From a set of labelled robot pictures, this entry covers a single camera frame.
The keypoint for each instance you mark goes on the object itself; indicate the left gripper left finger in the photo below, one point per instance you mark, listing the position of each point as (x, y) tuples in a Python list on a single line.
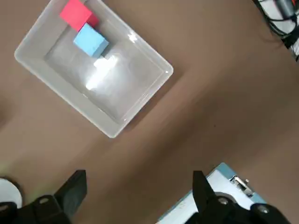
[(72, 193)]

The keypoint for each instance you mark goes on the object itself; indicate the red block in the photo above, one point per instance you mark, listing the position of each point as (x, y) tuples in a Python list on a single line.
[(74, 12)]

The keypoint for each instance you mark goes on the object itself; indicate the light blue block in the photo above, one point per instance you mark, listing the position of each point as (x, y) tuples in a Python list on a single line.
[(90, 40)]

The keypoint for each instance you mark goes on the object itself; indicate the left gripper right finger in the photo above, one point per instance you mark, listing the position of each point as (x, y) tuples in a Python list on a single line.
[(205, 198)]

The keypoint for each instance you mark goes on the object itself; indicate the clear plastic tray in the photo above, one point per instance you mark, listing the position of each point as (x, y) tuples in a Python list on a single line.
[(105, 93)]

